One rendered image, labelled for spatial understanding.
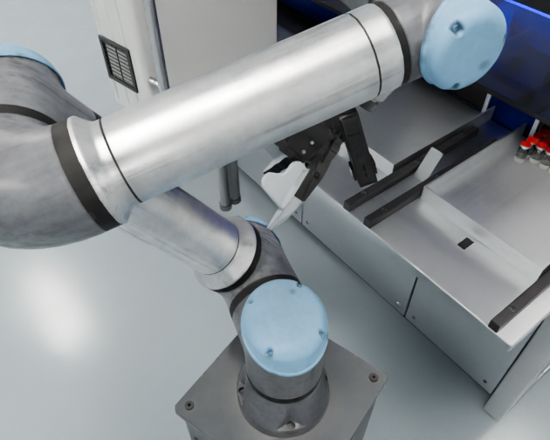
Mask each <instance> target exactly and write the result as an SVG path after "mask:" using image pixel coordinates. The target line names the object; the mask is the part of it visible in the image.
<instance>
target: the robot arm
mask: <svg viewBox="0 0 550 440"><path fill-rule="evenodd" d="M341 1H342V2H343V3H344V4H345V5H346V6H347V7H348V8H349V9H350V10H351V11H349V12H347V13H345V14H342V15H340V16H338V17H335V18H333V19H330V20H328V21H326V22H324V23H322V24H318V25H316V26H314V27H312V28H310V29H308V30H305V31H302V32H300V33H298V34H296V35H293V36H291V37H289V38H286V39H284V40H281V41H279V42H277V43H275V44H273V45H269V46H267V47H265V48H264V49H261V50H259V51H257V52H253V53H252V54H249V55H247V56H245V57H242V58H240V59H237V60H235V61H233V62H230V63H229V64H227V65H223V66H221V67H218V68H217V69H215V70H212V71H210V72H206V73H205V74H203V75H200V76H198V77H196V78H193V79H191V80H188V81H186V82H184V83H181V84H180V85H178V86H174V87H172V88H169V89H168V90H166V91H163V92H161V93H157V94H156V95H154V96H151V97H149V98H147V99H144V100H142V101H139V102H137V103H135V104H133V105H131V106H129V107H125V108H123V109H121V110H119V111H117V112H115V113H111V114H109V115H107V116H105V117H103V118H102V117H101V116H100V115H98V114H97V113H95V112H94V111H93V110H92V109H91V108H90V107H88V106H86V105H85V104H84V103H82V102H81V101H79V100H78V99H76V98H75V97H73V96H72V95H71V94H69V93H68V92H67V91H66V90H65V82H64V81H63V79H62V77H61V75H60V74H59V72H58V71H57V70H56V68H55V67H54V66H53V65H52V63H51V62H50V61H49V60H47V59H46V58H45V57H43V56H42V55H40V54H39V53H37V52H35V51H33V50H31V49H28V48H26V47H23V46H20V45H13V44H4V43H1V44H0V246H1V247H4V248H9V249H17V250H36V249H47V248H53V247H59V246H64V245H68V244H74V243H77V242H80V241H84V240H87V239H89V238H92V237H96V236H98V235H100V234H103V233H105V232H107V231H110V230H112V229H114V228H115V229H117V230H120V231H122V232H124V233H126V234H128V235H129V236H130V237H133V238H135V239H137V240H139V241H141V242H143V243H144V244H146V245H148V246H150V247H152V248H154V249H156V250H158V251H160V252H162V253H164V254H165V255H167V256H169V257H171V258H173V259H175V260H177V261H179V262H181V263H183V264H184V265H186V266H188V267H190V268H192V269H193V272H194V274H195V276H196V279H197V281H198V282H199V283H200V284H201V285H203V286H205V287H206V288H208V289H210V290H211V291H213V292H216V293H218V294H220V295H221V296H222V297H223V298H224V300H225V303H226V305H227V307H228V309H229V312H230V316H231V318H232V321H233V323H234V326H235V328H236V330H237V334H238V337H239V339H240V341H241V344H242V347H243V350H244V356H245V364H244V365H243V367H242V369H241V371H240V374H239V377H238V380H237V399H238V404H239V407H240V409H241V411H242V413H243V415H244V417H245V419H246V420H247V422H248V423H249V424H250V425H251V426H252V427H253V428H255V429H256V430H258V431H260V432H261V433H263V434H266V435H267V436H270V437H277V438H290V437H297V436H300V435H303V434H305V433H307V432H308V431H309V430H311V429H312V428H314V427H315V426H316V425H317V424H318V423H319V422H320V420H321V419H322V417H323V416H324V415H325V413H326V411H327V406H328V402H329V396H330V383H329V379H328V375H327V372H326V370H325V368H324V367H323V361H324V355H325V351H326V348H327V342H328V323H327V313H326V310H325V307H324V306H323V304H322V302H321V300H320V298H319V297H318V296H317V295H316V294H315V293H314V292H313V291H312V290H311V289H310V288H309V287H307V286H306V285H303V286H302V285H301V283H300V282H299V279H298V277H297V275H296V273H295V271H294V270H293V268H292V266H291V264H290V262H289V260H288V258H287V256H286V254H285V253H284V251H283V249H282V246H281V243H280V241H279V239H278V236H277V235H276V233H275V232H274V231H273V229H274V228H276V227H277V226H279V225H281V224H282V223H283V222H284V221H285V220H286V219H287V218H288V217H289V216H290V215H291V214H293V213H294V212H295V211H296V209H297V208H298V207H299V206H300V205H301V204H302V203H303V202H304V201H305V200H306V199H307V198H308V197H309V196H310V195H311V193H312V192H313V190H314V189H315V188H316V187H317V185H318V184H319V183H320V181H321V180H322V178H323V177H324V175H325V173H326V172H327V170H328V168H329V165H330V163H331V161H332V160H333V158H334V157H335V156H336V155H337V154H338V152H339V150H340V145H341V144H342V142H345V145H346V148H347V153H348V156H349V160H350V161H349V162H348V165H349V172H350V174H351V175H352V176H353V178H354V181H357V182H358V183H359V185H360V187H361V188H362V187H365V186H368V185H370V184H373V183H375V182H378V181H377V178H376V174H377V169H376V163H375V160H374V159H373V156H372V155H371V154H370V153H369V150H368V144H367V141H366V138H365V134H364V132H363V128H362V125H361V120H360V116H359V114H358V112H357V110H356V108H355V107H357V106H360V107H362V108H363V109H365V110H366V111H368V112H370V113H371V112H372V111H373V110H374V109H375V108H376V107H377V106H378V102H377V101H380V102H382V101H384V100H385V99H386V98H387V97H388V96H389V95H390V94H391V93H392V92H393V91H394V90H395V89H396V88H397V87H399V86H404V85H406V84H408V83H410V82H412V81H414V80H416V79H419V78H421V77H423V78H424V79H425V80H426V81H427V82H428V83H430V84H434V85H435V86H437V87H439V88H441V89H444V90H446V89H447V90H448V89H451V90H458V89H461V88H464V87H467V86H469V85H471V84H473V83H474V82H476V81H477V80H478V79H480V78H481V77H482V76H484V75H485V74H486V73H487V72H488V71H489V70H490V68H491V67H492V66H493V64H494V63H495V62H496V60H497V58H498V56H499V54H500V53H501V51H502V49H503V46H504V43H505V37H506V21H505V17H504V14H503V12H502V11H501V10H500V8H499V7H498V6H496V5H495V4H494V3H492V2H491V1H489V0H341ZM262 148H265V150H266V151H267V152H268V153H269V154H270V156H271V157H272V158H273V159H274V160H273V161H272V162H271V163H270V164H269V166H268V167H267V168H266V169H265V170H264V172H263V174H265V175H264V176H263V178H262V181H261V186H262V188H263V190H264V191H265V192H266V193H267V195H268V196H269V197H270V198H271V199H272V200H273V201H274V202H275V204H276V205H277V206H278V210H277V211H276V212H275V214H274V215H273V217H272V219H271V221H270V222H269V223H268V224H267V223H266V222H265V221H263V220H261V219H260V218H257V217H253V216H244V217H241V216H231V217H223V216H221V215H220V214H218V213H217V212H215V211H214V210H213V209H211V208H210V207H208V206H207V205H206V204H204V203H202V202H201V201H199V200H198V199H196V198H195V197H193V196H192V195H191V194H190V193H188V192H187V191H185V190H184V189H182V188H180V187H179V186H180V185H182V184H184V183H186V182H189V181H191V180H194V179H196V178H197V177H199V176H201V175H205V174H207V173H209V172H211V171H213V170H215V169H217V168H221V167H222V166H224V165H226V164H229V163H231V162H233V161H236V160H238V159H240V158H242V157H244V156H247V155H249V154H251V153H254V152H256V151H258V150H259V149H262ZM303 163H305V165H304V164H303ZM284 169H286V171H285V172H284V173H282V174H280V172H281V171H282V170H284Z"/></svg>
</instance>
